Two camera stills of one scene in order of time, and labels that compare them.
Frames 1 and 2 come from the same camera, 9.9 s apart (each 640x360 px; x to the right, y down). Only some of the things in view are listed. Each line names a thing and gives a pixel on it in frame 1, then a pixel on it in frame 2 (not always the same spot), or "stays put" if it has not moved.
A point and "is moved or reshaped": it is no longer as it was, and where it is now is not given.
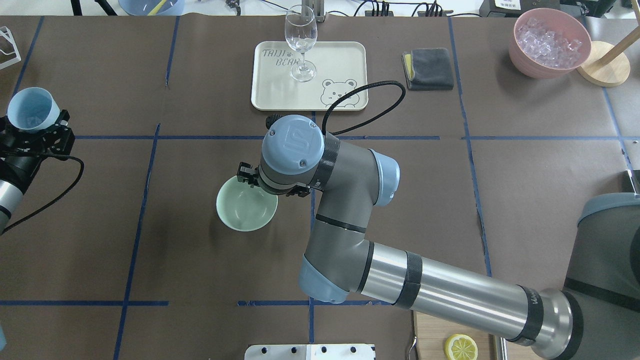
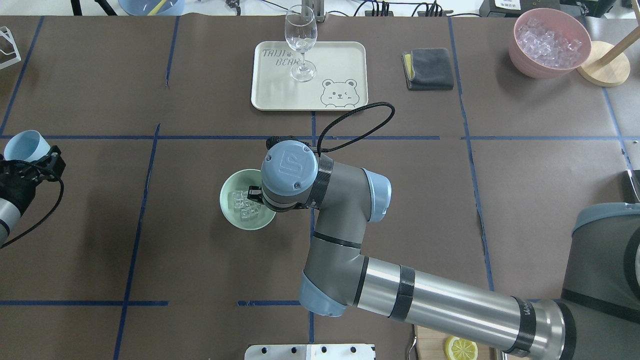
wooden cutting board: x=431 y=332 stays put
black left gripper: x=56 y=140 -> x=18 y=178
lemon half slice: x=460 y=347 stays put
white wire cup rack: x=5 y=31 stays put
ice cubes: x=32 y=121 -> x=247 y=209
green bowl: x=244 y=208 stays put
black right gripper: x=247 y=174 -> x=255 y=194
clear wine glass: x=301 y=31 stays put
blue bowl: x=144 y=7 stays put
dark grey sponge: x=428 y=69 stays put
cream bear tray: x=340 y=66 stays put
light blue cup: x=33 y=108 is moved or reshaped
